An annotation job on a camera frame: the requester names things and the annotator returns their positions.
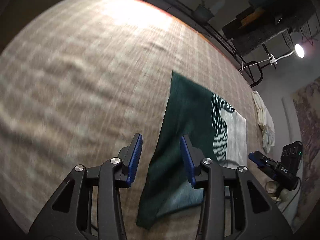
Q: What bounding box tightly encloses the green and white garment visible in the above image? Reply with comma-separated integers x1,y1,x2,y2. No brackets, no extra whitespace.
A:
136,72,247,229

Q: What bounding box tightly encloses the cream clothes pile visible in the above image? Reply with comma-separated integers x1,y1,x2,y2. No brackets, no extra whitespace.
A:
252,90,275,153

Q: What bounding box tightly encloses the right gloved hand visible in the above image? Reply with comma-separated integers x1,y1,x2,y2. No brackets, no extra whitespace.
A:
265,181,290,204

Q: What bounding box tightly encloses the beige plaid blanket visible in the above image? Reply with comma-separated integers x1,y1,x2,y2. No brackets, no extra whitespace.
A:
1,0,262,239

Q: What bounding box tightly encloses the white clip lamp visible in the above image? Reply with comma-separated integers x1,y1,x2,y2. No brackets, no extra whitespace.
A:
238,44,305,72

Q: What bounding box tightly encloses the potted plant teal pot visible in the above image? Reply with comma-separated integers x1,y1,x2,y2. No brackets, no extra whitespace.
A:
192,0,214,24

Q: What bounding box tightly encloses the dark checked hanging cloth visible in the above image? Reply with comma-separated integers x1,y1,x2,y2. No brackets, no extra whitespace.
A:
222,0,316,56

